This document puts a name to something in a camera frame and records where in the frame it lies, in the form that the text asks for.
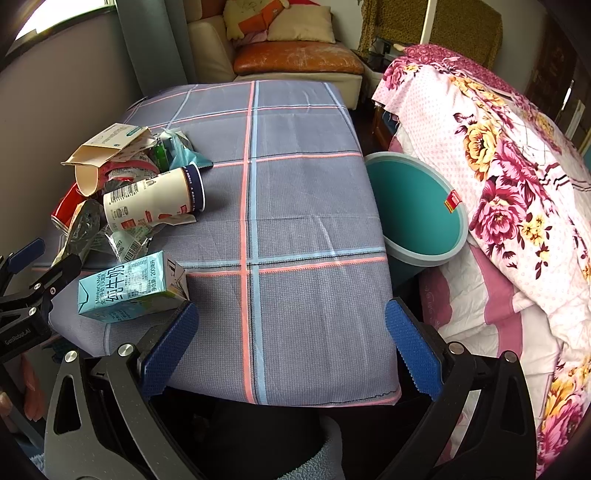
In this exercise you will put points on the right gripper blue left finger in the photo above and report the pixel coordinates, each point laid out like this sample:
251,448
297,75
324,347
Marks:
131,376

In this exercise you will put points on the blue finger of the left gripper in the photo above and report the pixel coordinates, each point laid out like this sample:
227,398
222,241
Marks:
56,278
27,252

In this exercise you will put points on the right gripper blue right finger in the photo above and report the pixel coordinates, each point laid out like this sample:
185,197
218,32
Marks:
446,378

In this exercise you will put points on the red cola can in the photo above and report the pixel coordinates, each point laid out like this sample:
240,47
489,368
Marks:
63,213

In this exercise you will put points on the teal milk carton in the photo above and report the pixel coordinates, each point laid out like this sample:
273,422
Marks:
150,284

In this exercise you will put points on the beige cardboard box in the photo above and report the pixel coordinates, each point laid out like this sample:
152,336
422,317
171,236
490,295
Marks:
113,140

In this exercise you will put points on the white blue paper cup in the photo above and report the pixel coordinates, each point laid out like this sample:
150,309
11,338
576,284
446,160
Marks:
172,198

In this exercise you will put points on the light blue snack bag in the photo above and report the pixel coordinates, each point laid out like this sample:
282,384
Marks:
180,151

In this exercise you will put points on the silver foil wrapper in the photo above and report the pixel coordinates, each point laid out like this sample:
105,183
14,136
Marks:
85,225

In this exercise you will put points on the clear green plastic wrapper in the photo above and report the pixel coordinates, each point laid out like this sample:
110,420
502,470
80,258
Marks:
125,245

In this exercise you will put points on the pink paper cup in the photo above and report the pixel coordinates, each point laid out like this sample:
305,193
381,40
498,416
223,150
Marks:
90,178

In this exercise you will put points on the teal plastic trash bin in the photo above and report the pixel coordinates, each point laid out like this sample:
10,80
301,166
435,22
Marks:
419,231

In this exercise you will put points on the person's left hand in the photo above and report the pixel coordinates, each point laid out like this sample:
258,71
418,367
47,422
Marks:
34,404

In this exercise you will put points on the pink floral quilt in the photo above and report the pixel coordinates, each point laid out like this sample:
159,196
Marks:
522,281

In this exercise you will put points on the red sticker on bin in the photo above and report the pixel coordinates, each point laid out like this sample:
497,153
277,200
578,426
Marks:
452,201

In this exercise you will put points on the grey plaid bed sheet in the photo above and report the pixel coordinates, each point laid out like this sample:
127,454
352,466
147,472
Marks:
287,262

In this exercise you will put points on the grey window curtain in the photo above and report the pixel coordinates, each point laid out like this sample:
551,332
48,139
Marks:
156,37

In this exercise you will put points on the beige leather sofa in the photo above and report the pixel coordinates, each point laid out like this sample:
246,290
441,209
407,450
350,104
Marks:
234,41

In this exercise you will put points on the orange leather seat cushion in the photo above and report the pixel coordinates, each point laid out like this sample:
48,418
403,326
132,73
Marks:
296,57

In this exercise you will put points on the cartoon print pillow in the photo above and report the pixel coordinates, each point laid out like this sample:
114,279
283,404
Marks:
245,17

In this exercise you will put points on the black electronic device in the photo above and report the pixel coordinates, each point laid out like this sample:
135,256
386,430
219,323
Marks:
382,53

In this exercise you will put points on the beige throw pillow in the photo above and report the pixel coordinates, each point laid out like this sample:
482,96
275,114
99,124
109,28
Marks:
303,22

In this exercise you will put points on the leopard print cloth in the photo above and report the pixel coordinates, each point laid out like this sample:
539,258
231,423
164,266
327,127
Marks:
471,28

